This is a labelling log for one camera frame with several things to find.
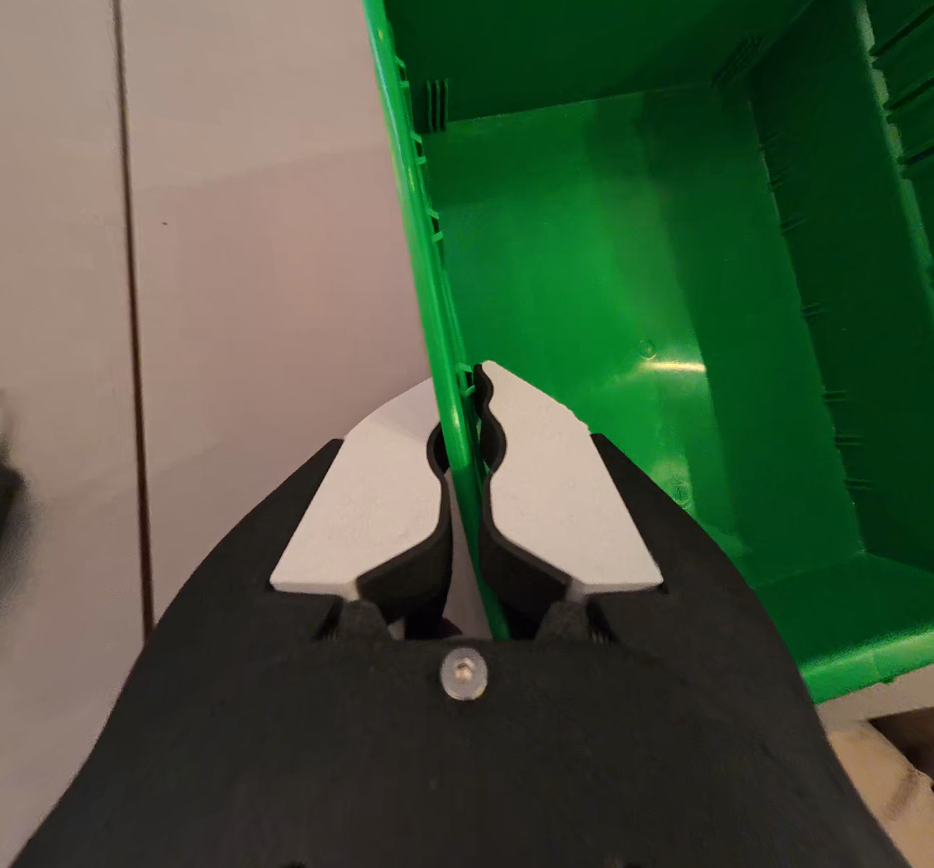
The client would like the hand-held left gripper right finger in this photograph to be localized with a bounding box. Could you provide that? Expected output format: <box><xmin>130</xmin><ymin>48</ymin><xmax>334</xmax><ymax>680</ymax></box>
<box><xmin>473</xmin><ymin>361</ymin><xmax>665</xmax><ymax>640</ymax></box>

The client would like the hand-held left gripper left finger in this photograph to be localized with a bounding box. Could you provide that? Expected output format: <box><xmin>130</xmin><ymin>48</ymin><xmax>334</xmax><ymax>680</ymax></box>
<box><xmin>269</xmin><ymin>375</ymin><xmax>455</xmax><ymax>639</ymax></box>

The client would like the green plastic box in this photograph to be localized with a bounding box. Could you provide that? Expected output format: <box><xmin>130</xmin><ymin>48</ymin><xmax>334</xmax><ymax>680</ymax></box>
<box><xmin>346</xmin><ymin>0</ymin><xmax>934</xmax><ymax>705</ymax></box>

